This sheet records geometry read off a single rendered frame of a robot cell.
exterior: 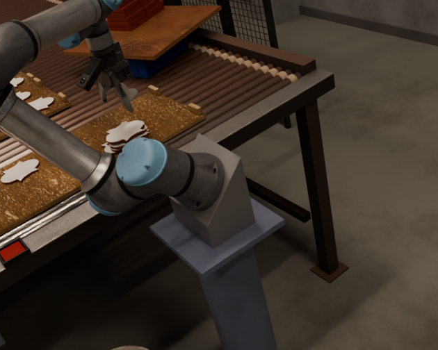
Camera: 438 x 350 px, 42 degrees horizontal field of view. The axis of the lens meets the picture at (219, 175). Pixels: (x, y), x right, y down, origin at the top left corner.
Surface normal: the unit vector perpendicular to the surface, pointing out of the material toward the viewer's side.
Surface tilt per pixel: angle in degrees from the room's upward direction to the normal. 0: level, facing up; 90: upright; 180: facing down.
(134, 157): 39
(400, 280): 0
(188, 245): 0
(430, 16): 90
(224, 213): 90
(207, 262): 0
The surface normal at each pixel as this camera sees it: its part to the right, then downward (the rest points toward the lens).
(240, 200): 0.56, 0.37
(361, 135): -0.21, -0.81
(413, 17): -0.80, 0.47
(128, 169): -0.61, -0.30
